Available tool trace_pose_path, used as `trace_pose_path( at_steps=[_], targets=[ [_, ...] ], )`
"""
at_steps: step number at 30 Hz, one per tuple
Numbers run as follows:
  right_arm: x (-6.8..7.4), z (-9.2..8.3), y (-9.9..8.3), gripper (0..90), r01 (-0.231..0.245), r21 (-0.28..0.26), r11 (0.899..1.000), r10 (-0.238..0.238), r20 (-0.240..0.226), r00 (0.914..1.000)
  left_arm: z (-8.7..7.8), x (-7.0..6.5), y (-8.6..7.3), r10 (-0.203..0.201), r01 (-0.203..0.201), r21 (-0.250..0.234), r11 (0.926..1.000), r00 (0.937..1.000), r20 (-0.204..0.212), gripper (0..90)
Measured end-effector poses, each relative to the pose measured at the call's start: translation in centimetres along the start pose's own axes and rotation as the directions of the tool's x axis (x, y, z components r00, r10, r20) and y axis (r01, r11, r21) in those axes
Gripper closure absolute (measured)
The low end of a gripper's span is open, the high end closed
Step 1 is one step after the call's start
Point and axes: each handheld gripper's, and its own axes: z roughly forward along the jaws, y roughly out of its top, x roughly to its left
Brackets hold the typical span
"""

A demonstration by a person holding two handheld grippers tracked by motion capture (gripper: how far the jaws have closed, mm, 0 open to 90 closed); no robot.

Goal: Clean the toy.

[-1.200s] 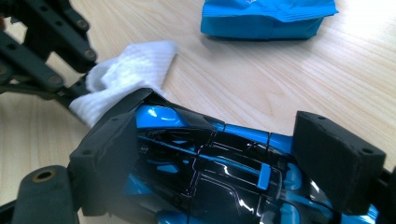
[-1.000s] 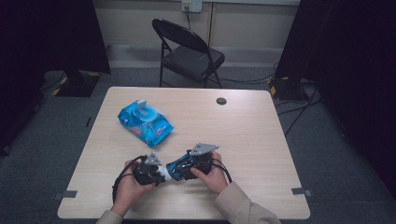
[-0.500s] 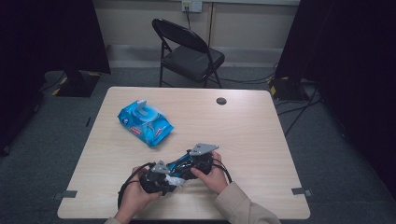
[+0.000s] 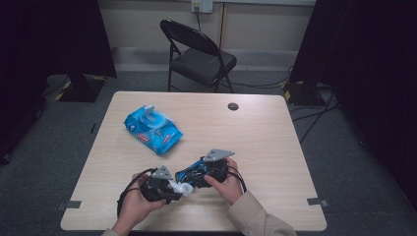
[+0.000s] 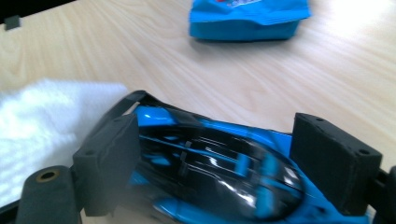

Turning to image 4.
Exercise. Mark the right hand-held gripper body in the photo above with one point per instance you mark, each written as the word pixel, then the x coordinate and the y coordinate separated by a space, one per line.
pixel 218 170

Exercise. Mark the black folding chair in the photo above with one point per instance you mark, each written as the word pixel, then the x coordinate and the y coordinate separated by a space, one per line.
pixel 203 64

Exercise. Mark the grey tape strip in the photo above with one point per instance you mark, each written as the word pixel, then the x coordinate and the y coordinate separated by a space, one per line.
pixel 316 201
pixel 70 205

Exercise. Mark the white wet wipe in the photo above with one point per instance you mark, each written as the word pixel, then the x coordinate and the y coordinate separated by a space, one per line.
pixel 182 188

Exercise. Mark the black stand base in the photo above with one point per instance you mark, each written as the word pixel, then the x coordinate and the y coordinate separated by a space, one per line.
pixel 80 90
pixel 301 93

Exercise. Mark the grey table grommet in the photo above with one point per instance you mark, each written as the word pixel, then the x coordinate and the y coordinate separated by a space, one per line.
pixel 233 106

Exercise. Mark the person's right hand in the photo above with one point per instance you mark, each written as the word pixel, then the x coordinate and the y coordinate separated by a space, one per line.
pixel 229 188

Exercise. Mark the blue toy car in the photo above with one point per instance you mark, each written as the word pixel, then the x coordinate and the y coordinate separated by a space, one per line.
pixel 188 175

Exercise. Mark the small black floor strip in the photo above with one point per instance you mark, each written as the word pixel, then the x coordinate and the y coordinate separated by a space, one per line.
pixel 93 128

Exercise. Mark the blue wet wipes packet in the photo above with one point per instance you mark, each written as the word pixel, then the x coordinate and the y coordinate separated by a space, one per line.
pixel 154 131

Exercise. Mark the person's left hand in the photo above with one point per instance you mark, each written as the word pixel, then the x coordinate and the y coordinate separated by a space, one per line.
pixel 134 206

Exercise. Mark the black curtain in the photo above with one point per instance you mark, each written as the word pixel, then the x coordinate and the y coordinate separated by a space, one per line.
pixel 367 65
pixel 49 42

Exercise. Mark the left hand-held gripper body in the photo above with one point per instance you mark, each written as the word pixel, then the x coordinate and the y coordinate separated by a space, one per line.
pixel 155 190

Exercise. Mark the white wall socket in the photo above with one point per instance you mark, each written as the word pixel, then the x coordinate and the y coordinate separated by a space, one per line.
pixel 202 6

